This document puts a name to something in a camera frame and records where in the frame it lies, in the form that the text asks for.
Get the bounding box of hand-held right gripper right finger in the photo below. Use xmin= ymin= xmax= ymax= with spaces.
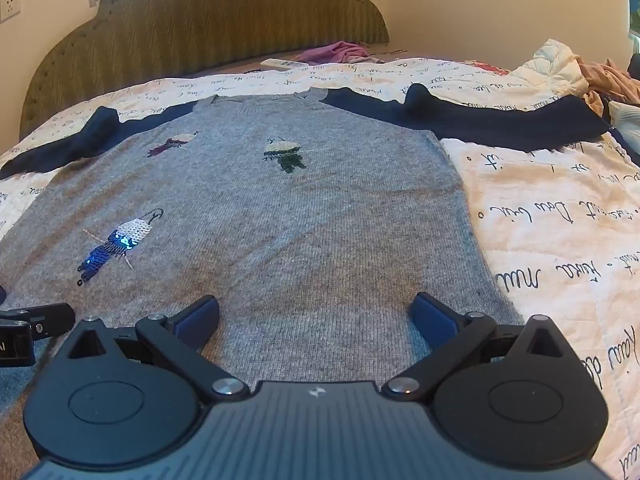
xmin=382 ymin=291 xmax=576 ymax=403

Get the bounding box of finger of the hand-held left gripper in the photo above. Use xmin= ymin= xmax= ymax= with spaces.
xmin=0 ymin=302 xmax=76 ymax=341

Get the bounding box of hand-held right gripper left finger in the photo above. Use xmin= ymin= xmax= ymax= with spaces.
xmin=65 ymin=295 xmax=251 ymax=403

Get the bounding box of grey sweater with navy sleeves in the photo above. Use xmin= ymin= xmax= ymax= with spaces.
xmin=0 ymin=82 xmax=623 ymax=466

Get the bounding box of white script printed blanket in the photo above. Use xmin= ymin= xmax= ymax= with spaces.
xmin=0 ymin=57 xmax=640 ymax=480

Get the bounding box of white remote control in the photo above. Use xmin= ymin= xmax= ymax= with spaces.
xmin=260 ymin=57 xmax=311 ymax=71

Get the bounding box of light blue cloth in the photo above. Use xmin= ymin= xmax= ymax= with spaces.
xmin=607 ymin=100 xmax=640 ymax=143

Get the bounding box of white puffy jacket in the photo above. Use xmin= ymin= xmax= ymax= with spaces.
xmin=510 ymin=39 xmax=588 ymax=96

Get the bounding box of pink cloth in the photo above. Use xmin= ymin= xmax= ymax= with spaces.
xmin=295 ymin=40 xmax=371 ymax=65

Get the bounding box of peach cloth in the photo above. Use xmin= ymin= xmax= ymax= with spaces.
xmin=575 ymin=57 xmax=638 ymax=113

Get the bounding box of green upholstered headboard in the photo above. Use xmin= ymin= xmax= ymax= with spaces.
xmin=19 ymin=0 xmax=390 ymax=141

